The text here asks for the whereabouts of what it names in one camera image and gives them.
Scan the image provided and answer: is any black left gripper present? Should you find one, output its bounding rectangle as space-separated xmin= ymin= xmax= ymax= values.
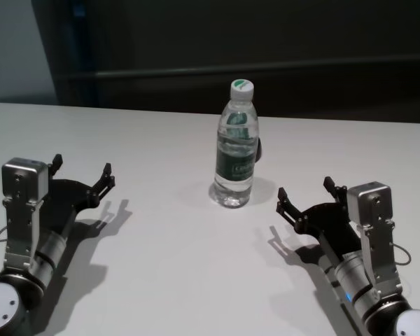
xmin=41 ymin=153 xmax=117 ymax=239

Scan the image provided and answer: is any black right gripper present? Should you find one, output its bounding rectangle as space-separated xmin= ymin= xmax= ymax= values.
xmin=276 ymin=176 xmax=364 ymax=262

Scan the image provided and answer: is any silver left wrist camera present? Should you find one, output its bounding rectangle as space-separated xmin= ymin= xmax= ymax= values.
xmin=1 ymin=157 xmax=50 ymax=278

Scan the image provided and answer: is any clear water bottle green label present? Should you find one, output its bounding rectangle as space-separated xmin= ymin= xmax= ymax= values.
xmin=209 ymin=78 xmax=260 ymax=209

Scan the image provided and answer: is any thin right wrist cable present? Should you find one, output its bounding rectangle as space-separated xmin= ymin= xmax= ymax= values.
xmin=393 ymin=243 xmax=412 ymax=267

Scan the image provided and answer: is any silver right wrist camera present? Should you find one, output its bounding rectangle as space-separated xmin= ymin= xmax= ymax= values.
xmin=346 ymin=181 xmax=404 ymax=298

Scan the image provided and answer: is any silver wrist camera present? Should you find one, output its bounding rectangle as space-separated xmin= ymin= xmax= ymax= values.
xmin=346 ymin=181 xmax=404 ymax=298
xmin=1 ymin=157 xmax=50 ymax=278

